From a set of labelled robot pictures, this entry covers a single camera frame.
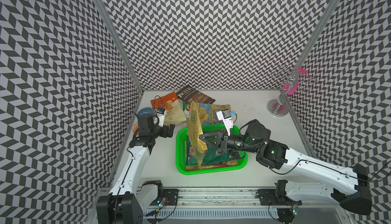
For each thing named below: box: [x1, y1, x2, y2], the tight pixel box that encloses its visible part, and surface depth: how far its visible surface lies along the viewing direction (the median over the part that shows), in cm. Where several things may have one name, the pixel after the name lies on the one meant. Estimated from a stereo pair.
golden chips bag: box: [185, 159, 239, 171], surface depth 81 cm
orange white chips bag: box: [150, 91, 187, 126], surface depth 107 cm
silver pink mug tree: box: [266, 65, 317, 118], surface depth 103 cm
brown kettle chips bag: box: [175, 85, 216, 104], surface depth 114 cm
